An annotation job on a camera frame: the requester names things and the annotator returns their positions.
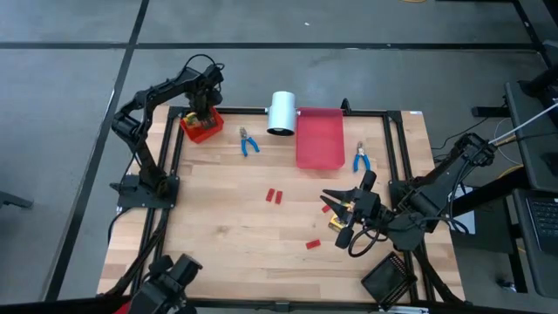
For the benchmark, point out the red eraser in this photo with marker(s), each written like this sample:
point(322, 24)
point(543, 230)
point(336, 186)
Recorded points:
point(326, 209)
point(278, 197)
point(270, 195)
point(313, 244)

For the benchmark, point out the yellow crayon box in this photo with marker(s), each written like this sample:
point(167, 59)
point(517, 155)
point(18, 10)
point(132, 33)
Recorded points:
point(335, 224)
point(191, 118)

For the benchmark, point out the black mesh tray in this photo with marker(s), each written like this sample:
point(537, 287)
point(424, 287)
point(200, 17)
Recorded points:
point(388, 281)

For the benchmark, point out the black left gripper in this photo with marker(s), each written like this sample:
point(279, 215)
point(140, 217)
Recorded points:
point(204, 98)

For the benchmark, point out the red perforated plastic basket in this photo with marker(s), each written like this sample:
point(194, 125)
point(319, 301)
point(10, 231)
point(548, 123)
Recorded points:
point(201, 136)

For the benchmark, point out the black desk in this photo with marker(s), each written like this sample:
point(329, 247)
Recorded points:
point(529, 152)

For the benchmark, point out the white cylindrical lamp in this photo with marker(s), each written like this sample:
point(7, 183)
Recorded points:
point(282, 111)

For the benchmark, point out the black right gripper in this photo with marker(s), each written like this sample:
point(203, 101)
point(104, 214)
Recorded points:
point(368, 207)

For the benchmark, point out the black metal table frame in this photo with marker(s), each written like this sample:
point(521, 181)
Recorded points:
point(244, 110)

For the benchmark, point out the black chair leg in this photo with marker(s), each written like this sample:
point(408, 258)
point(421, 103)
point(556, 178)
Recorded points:
point(13, 200)

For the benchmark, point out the black laptop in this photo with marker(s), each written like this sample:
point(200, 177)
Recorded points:
point(545, 218)

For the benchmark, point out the pink translucent plastic bin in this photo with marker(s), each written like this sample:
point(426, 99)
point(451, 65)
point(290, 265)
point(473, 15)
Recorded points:
point(320, 139)

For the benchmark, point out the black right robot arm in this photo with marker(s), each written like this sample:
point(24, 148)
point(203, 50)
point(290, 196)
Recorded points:
point(436, 192)

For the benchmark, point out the white rod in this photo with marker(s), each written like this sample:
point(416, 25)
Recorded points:
point(523, 123)

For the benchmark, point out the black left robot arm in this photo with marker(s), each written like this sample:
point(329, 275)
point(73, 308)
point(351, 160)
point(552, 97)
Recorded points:
point(148, 165)

